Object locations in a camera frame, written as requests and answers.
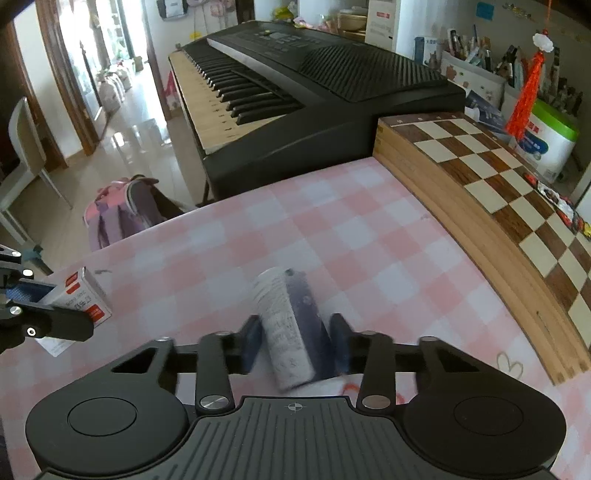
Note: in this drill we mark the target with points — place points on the wooden chessboard box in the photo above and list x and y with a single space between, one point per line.
485 166

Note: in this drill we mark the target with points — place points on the wooden door frame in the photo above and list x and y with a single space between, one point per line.
55 69

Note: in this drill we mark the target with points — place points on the colourful sticker strip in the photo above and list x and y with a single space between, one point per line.
561 207

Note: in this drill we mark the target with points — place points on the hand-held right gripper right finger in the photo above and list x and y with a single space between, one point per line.
339 344

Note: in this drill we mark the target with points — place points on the white box red label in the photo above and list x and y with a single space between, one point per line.
383 27

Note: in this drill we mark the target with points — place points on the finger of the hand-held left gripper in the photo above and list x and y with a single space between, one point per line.
55 323
30 293

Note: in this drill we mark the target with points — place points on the black electronic keyboard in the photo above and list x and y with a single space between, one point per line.
346 129

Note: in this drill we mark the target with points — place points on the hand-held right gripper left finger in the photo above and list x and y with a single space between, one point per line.
251 344

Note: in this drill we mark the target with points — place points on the white pen holder with pens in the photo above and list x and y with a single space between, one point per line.
475 78

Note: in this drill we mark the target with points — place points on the white sack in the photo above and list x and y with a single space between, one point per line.
110 94

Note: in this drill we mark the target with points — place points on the pink checkered desktop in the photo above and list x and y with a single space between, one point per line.
346 240

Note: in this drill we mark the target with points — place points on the white red small carton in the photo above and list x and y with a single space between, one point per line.
83 295

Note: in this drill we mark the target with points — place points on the white blue tube bottle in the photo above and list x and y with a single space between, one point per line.
286 332

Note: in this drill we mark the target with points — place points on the pink purple backpack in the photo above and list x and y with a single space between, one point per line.
120 217

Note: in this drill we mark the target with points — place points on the black keyboard stand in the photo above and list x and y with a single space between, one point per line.
206 191

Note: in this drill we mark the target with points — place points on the white canister green lid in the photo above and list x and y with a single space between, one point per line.
549 143

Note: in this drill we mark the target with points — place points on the teal white carton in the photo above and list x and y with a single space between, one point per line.
427 50

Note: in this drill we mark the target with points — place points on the red and white bottle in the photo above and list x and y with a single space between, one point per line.
528 87

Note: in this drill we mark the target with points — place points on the blue white carton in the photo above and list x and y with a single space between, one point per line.
485 113

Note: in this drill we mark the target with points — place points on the white chair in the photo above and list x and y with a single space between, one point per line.
23 134

